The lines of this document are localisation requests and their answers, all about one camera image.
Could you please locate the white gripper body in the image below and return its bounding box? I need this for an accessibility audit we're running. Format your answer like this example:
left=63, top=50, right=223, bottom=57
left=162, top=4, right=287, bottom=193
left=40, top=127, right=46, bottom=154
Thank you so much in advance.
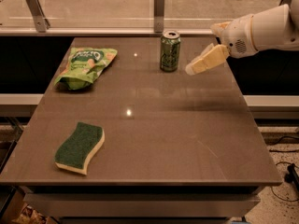
left=221, top=14, right=258, bottom=58

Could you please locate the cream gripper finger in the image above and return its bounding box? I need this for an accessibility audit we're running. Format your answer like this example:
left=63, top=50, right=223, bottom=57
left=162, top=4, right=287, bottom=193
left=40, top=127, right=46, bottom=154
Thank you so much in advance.
left=210, top=21, right=230, bottom=37
left=185, top=44, right=229, bottom=76

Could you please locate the green soda can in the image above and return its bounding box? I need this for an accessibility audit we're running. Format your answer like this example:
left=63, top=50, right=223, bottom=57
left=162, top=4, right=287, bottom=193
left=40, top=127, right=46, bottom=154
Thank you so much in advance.
left=160, top=30, right=180, bottom=72

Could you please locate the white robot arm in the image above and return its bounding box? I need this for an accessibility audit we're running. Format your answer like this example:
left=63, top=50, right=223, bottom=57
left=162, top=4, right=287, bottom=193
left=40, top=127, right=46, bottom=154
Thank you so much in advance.
left=185, top=0, right=299, bottom=76

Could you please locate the green yellow sponge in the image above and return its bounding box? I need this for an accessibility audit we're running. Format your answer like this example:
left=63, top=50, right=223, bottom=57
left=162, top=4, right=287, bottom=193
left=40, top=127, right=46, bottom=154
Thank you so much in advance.
left=55, top=122, right=105, bottom=175

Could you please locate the green snack bag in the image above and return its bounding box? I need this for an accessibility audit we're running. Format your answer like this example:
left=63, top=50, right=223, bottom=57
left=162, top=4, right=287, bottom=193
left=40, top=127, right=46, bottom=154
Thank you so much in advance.
left=54, top=48, right=118, bottom=91

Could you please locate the glass railing panel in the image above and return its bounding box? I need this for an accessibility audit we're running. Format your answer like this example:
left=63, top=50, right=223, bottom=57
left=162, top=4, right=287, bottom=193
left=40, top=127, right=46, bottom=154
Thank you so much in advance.
left=0, top=0, right=281, bottom=29

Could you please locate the middle metal rail bracket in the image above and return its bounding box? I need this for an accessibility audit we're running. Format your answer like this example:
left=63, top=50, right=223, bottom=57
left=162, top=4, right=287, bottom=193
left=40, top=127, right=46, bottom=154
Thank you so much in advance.
left=154, top=0, right=164, bottom=33

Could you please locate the black floor cable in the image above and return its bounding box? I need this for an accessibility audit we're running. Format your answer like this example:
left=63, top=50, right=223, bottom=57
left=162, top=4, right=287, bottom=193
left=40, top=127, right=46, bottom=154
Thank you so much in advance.
left=268, top=134, right=299, bottom=203

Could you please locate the left metal rail bracket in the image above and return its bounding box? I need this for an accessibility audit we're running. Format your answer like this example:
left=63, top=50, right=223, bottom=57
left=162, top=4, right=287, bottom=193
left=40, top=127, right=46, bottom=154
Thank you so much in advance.
left=25, top=0, right=50, bottom=33

